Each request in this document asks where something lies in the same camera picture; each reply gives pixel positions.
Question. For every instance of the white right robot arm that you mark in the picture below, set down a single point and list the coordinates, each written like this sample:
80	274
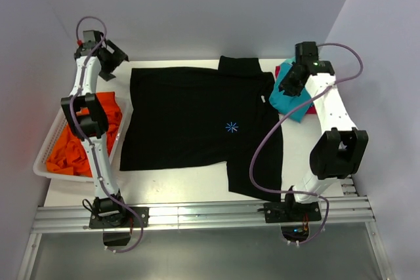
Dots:
341	146

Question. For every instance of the white plastic basket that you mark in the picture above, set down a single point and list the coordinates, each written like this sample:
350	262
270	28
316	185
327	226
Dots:
40	168

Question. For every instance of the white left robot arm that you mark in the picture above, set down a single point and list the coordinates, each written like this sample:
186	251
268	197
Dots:
96	56

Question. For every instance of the magenta shirt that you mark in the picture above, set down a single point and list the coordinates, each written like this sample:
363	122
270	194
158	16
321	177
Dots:
279	71

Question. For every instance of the black t-shirt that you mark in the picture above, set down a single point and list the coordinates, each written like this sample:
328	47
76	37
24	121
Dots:
193	117

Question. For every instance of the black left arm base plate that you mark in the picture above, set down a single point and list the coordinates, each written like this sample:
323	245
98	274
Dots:
125	220

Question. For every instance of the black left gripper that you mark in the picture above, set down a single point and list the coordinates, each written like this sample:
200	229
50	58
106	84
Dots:
117	56

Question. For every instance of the aluminium rail frame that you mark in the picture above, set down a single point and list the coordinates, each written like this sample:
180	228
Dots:
198	198

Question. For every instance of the light turquoise shirt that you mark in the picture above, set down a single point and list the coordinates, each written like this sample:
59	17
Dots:
288	62

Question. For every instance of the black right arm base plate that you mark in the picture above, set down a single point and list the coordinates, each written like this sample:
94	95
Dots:
283	213

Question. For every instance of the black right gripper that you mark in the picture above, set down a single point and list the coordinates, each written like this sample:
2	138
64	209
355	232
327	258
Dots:
290	90

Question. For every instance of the orange shirt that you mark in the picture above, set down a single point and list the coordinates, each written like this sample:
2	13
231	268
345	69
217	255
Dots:
68	156

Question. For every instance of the teal shirt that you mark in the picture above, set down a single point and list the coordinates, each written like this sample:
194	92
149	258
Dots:
288	103

